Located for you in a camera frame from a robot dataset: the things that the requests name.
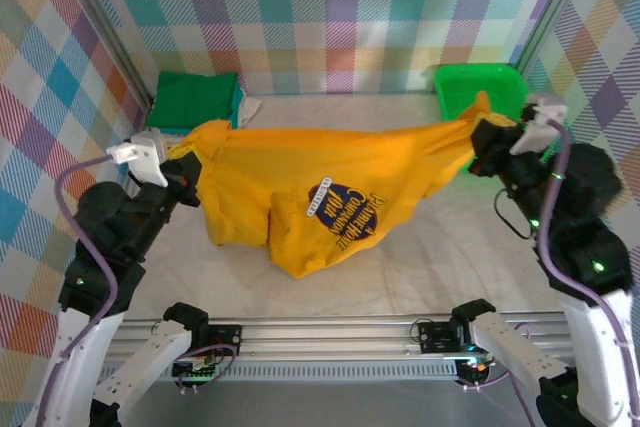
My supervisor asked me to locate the green folded t-shirt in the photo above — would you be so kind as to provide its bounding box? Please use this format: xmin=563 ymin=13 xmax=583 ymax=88
xmin=144 ymin=70 xmax=240 ymax=131

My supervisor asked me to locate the white folded t-shirt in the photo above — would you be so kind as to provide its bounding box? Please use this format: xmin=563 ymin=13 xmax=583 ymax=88
xmin=238 ymin=96 xmax=264 ymax=129

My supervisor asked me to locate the thin black right gripper wire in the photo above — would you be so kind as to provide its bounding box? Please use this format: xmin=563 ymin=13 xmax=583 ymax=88
xmin=493 ymin=188 xmax=537 ymax=242

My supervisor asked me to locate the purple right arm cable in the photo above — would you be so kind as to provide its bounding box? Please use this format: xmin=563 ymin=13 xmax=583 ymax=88
xmin=462 ymin=119 xmax=640 ymax=427

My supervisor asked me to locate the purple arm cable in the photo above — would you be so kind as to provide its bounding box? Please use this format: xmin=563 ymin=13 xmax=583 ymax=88
xmin=462 ymin=119 xmax=640 ymax=427
xmin=29 ymin=149 xmax=239 ymax=427

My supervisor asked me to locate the teal folded t-shirt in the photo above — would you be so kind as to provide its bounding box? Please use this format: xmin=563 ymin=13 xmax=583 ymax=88
xmin=159 ymin=85 xmax=247 ymax=138

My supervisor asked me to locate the green plastic basket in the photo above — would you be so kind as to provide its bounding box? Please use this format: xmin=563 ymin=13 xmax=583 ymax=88
xmin=432 ymin=62 xmax=560 ymax=179

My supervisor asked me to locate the grey slotted cable duct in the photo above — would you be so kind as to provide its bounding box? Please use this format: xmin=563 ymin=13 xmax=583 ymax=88
xmin=97 ymin=364 xmax=461 ymax=384

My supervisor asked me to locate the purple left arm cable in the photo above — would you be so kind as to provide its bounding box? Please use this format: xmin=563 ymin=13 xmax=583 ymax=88
xmin=29 ymin=149 xmax=239 ymax=427

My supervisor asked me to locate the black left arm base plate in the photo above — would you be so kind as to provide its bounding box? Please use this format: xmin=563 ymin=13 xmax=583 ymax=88
xmin=207 ymin=324 xmax=244 ymax=356

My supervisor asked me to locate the aluminium corner post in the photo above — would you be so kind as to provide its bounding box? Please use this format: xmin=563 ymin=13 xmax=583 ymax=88
xmin=53 ymin=0 xmax=155 ymax=109
xmin=516 ymin=0 xmax=594 ymax=76

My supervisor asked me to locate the yellow printed t-shirt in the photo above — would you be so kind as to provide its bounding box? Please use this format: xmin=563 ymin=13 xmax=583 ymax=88
xmin=167 ymin=90 xmax=519 ymax=281

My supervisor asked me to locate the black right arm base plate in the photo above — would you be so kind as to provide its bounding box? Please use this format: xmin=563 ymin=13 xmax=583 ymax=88
xmin=416 ymin=319 xmax=469 ymax=356

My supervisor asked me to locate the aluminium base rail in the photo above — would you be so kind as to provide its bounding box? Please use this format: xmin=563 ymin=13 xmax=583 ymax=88
xmin=108 ymin=314 xmax=576 ymax=364

